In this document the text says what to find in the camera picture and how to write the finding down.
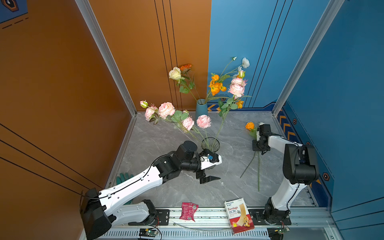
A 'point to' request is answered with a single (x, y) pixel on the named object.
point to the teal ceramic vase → (201, 108)
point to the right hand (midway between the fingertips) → (256, 146)
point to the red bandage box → (239, 217)
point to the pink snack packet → (188, 210)
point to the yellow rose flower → (250, 127)
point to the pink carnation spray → (203, 121)
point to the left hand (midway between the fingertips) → (217, 164)
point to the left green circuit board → (148, 232)
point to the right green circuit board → (280, 230)
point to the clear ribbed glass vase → (211, 143)
